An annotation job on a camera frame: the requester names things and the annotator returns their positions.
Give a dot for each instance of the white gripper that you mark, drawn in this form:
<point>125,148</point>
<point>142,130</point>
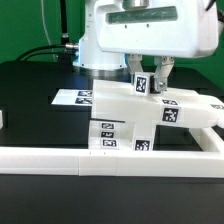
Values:
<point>176,28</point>

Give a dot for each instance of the white tagged nut cube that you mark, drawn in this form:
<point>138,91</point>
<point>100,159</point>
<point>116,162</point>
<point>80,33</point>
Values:
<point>142,81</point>

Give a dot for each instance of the white chair back frame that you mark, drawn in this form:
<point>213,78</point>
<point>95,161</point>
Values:
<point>174,107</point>

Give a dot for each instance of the white chair seat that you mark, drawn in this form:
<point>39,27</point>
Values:
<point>138,136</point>

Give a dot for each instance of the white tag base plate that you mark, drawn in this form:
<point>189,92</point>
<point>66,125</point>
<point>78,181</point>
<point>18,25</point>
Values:
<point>73,97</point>

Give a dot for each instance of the white U-shaped fence frame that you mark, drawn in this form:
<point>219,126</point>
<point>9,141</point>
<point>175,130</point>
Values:
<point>55,142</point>

